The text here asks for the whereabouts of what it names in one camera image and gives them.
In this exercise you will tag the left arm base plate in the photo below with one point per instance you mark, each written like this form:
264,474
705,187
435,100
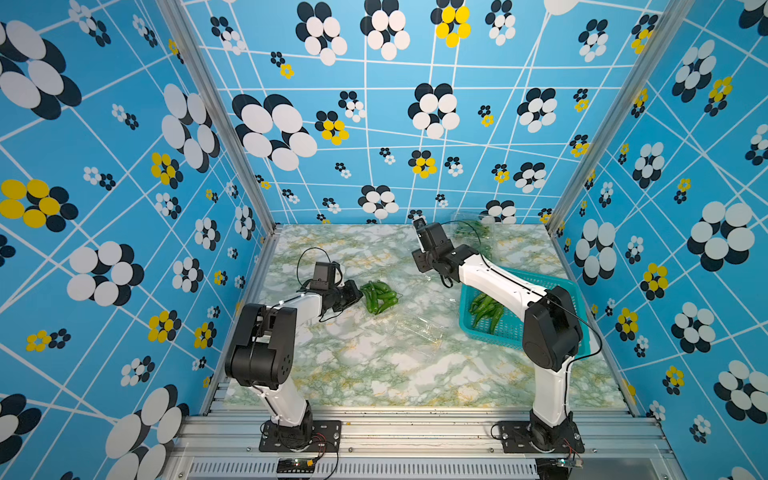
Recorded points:
315,437

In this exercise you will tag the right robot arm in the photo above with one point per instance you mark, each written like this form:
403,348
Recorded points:
552,331

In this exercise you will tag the circuit board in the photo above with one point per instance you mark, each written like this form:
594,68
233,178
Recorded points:
299,466
557,469

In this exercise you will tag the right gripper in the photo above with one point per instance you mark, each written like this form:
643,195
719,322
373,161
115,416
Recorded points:
418,259

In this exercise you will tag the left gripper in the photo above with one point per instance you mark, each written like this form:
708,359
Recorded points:
353,293

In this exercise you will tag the left circuit board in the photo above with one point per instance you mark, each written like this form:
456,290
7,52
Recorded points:
299,466

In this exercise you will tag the aluminium front rail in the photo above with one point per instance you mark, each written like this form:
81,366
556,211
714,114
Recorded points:
421,443

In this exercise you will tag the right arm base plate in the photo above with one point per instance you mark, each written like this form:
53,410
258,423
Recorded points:
521,437

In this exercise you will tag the right circuit board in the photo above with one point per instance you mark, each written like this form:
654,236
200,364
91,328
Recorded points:
557,469

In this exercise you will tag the right frame post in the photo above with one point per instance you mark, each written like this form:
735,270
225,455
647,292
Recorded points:
670,22

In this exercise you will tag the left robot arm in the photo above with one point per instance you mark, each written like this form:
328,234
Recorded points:
262,352

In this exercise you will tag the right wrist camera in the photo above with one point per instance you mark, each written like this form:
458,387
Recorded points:
420,224

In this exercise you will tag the frame post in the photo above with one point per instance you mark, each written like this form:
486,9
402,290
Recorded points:
182,31
670,22

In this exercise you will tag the left frame post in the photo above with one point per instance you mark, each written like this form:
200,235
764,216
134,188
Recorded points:
182,31

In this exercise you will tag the green pepper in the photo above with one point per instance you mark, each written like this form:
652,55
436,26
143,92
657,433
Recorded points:
482,307
495,315

